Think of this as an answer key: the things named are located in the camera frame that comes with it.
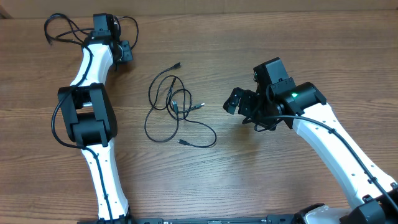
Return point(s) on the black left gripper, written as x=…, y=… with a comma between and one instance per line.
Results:
x=127, y=52

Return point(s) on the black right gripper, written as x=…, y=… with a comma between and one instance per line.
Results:
x=245, y=99

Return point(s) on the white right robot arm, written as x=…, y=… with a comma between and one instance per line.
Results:
x=370, y=192

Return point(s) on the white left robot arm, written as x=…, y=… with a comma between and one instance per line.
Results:
x=89, y=118

